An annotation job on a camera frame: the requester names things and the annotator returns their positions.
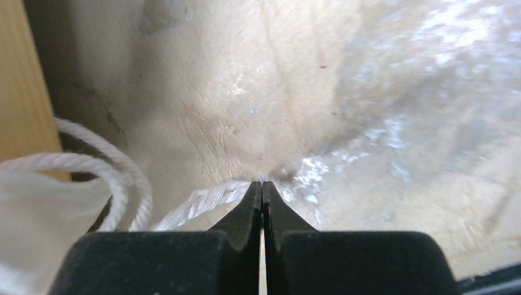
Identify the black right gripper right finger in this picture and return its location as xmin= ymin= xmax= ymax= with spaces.
xmin=262 ymin=182 xmax=460 ymax=294

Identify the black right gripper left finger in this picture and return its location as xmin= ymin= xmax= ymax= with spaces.
xmin=49 ymin=182 xmax=262 ymax=294

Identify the orange patterned white blanket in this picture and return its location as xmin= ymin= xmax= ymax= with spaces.
xmin=1 ymin=119 xmax=249 ymax=294

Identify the wooden pet bed frame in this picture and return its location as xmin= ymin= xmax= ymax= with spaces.
xmin=1 ymin=1 xmax=62 ymax=161

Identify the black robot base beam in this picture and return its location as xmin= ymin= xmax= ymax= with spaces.
xmin=458 ymin=264 xmax=520 ymax=295

